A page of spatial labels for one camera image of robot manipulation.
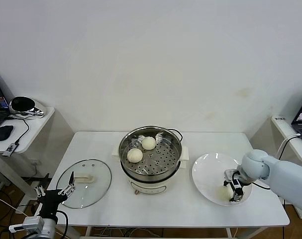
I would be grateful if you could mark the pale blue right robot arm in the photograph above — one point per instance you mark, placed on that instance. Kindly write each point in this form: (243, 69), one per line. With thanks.
(280, 174)

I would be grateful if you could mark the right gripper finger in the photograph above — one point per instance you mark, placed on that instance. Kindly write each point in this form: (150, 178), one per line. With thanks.
(229, 174)
(237, 190)

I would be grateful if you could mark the black computer mouse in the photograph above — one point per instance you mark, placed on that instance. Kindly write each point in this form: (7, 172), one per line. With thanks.
(2, 133)

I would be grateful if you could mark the small grey USB hub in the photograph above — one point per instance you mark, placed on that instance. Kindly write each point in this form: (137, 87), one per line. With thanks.
(10, 149)

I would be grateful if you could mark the white steamed baozi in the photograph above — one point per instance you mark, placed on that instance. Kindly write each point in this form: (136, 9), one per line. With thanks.
(148, 143)
(223, 194)
(135, 155)

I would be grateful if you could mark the round glass pot lid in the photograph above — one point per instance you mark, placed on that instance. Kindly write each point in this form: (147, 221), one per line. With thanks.
(96, 169)

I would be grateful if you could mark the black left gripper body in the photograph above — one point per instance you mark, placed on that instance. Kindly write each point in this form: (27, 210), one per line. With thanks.
(51, 199)

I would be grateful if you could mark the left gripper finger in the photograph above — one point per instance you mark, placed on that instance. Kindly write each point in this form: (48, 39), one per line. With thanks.
(70, 188)
(40, 191)

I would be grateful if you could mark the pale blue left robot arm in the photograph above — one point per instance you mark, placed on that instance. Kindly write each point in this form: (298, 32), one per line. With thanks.
(48, 229)

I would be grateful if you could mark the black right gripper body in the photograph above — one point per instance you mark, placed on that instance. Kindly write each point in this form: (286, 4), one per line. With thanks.
(241, 176)

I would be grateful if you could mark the perforated steel steamer basket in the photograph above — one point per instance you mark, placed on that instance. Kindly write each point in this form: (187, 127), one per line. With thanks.
(160, 161)

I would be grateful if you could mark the white side desk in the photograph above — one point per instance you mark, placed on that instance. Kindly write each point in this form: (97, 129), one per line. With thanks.
(38, 129)
(282, 129)

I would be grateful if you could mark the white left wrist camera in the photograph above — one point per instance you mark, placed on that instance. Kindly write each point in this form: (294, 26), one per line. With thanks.
(31, 222)

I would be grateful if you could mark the large white round plate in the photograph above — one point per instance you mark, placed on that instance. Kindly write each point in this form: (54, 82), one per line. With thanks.
(205, 174)

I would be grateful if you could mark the white wall socket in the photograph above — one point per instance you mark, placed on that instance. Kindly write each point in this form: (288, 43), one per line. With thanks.
(35, 163)

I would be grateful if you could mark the white electric cooker pot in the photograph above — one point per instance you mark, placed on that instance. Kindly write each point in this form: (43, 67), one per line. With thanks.
(150, 185)

